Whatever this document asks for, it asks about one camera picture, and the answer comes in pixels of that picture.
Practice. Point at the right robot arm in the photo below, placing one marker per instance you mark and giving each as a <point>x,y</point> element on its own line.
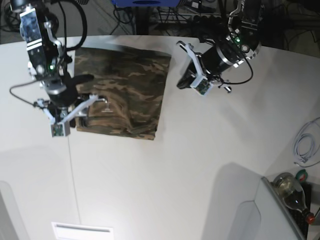
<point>48,56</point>

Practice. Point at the clear plastic bottle red cap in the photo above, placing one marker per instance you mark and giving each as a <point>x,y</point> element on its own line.
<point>292,195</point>

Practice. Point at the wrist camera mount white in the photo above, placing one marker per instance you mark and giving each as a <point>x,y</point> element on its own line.
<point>63,119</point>
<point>197,76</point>

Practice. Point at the green tape roll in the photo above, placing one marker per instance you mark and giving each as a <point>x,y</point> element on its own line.
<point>301,176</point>

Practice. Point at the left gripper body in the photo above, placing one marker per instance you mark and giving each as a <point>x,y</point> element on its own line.
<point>218,59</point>

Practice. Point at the black power strip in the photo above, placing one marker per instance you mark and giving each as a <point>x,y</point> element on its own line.
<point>207,20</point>

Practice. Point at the white paper label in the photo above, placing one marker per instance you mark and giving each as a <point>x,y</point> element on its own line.
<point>65,231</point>

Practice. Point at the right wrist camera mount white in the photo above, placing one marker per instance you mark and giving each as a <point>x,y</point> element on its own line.
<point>63,119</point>

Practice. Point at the black mesh tray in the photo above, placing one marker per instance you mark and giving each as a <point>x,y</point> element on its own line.
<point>297,216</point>

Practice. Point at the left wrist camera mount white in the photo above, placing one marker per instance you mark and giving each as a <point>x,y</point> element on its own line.
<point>197,76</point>

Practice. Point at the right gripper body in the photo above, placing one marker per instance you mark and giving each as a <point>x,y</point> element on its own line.
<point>63,93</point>

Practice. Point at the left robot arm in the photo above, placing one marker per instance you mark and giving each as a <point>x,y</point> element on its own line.
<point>233,40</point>

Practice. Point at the blue bin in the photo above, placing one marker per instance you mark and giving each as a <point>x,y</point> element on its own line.
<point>148,3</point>

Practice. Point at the camouflage t-shirt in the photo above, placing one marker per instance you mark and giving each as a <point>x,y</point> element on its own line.
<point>132,80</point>

